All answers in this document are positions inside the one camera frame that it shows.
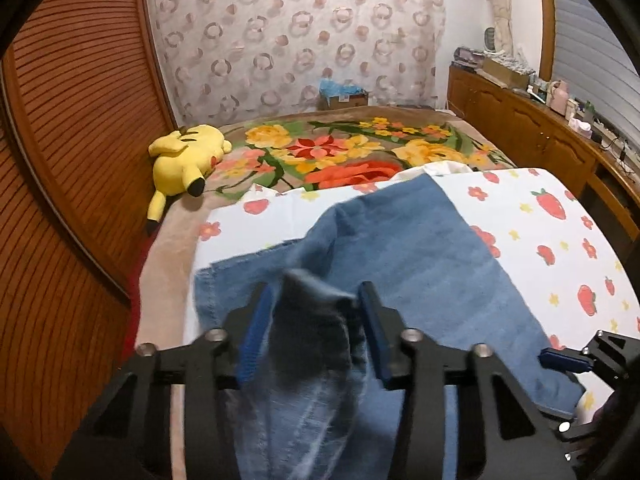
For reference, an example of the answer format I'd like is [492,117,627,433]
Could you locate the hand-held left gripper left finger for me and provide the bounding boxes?
[52,280,276,480]

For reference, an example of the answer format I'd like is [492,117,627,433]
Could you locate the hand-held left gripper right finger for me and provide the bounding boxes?
[356,280,577,480]

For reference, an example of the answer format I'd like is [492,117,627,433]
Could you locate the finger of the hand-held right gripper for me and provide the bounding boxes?
[539,330,640,381]

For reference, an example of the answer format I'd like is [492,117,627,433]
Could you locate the blue denim pants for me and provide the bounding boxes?
[192,174,586,480]

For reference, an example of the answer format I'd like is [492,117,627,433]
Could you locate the red patterned blanket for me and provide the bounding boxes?
[122,260,151,361]

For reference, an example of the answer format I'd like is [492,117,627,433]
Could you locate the white strawberry print sheet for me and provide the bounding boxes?
[182,165,640,423]

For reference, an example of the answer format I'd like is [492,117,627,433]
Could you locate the beige floral blanket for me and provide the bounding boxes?
[135,104,518,480]

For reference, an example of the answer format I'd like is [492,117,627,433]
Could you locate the yellow plush toy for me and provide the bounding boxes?
[146,124,232,223]

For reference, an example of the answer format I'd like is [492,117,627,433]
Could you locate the small cardboard box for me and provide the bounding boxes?
[320,89,370,111]

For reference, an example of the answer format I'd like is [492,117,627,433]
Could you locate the wooden sideboard cabinet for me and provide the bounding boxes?
[446,62,640,241]

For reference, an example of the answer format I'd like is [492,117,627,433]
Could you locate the wooden headboard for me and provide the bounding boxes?
[0,0,178,480]

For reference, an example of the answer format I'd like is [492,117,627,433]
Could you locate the pink container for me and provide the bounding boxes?
[547,80,571,113]

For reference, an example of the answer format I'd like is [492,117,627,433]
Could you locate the open cardboard box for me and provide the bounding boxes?
[482,57,531,90]

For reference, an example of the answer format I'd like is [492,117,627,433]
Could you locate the dark patterned box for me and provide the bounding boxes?
[452,47,486,68]

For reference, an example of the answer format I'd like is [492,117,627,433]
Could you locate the cream lace curtain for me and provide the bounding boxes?
[486,0,516,56]

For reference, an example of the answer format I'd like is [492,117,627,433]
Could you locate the ring pattern curtain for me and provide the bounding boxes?
[142,0,447,128]

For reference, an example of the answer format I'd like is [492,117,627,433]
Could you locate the wooden window frame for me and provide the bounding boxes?
[536,0,558,83]

